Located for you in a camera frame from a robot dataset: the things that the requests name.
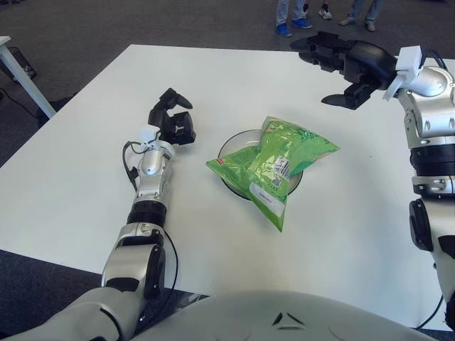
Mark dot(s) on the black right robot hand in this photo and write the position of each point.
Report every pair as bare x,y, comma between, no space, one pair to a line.
366,60

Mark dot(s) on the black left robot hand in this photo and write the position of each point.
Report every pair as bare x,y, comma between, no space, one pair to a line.
176,129

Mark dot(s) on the green snack bag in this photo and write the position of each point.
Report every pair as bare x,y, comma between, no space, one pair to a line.
273,156

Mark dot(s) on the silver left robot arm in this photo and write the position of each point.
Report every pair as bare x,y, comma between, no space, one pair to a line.
151,199

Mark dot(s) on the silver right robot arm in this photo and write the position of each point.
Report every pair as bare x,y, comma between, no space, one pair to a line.
430,117

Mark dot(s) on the white plate with black rim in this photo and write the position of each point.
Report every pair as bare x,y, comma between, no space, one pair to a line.
238,142

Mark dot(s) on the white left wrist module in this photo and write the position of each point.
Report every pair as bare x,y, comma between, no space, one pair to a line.
149,133

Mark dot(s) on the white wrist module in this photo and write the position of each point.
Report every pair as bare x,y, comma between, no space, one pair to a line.
149,133
409,60

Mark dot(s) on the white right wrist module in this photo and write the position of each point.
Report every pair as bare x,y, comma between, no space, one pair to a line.
409,60

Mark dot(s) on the person with beige shoes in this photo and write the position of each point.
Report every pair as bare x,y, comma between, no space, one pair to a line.
371,12

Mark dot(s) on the person with white sneakers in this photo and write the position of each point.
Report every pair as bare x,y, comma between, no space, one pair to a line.
324,13

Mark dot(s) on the person with blue shoes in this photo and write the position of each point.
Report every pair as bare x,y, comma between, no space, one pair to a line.
282,14

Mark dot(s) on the white table leg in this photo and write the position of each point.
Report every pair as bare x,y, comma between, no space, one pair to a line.
25,81

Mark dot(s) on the black object on floor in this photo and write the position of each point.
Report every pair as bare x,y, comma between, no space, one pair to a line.
23,62

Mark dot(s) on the grey robot torso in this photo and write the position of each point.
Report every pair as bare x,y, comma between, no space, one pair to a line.
249,316

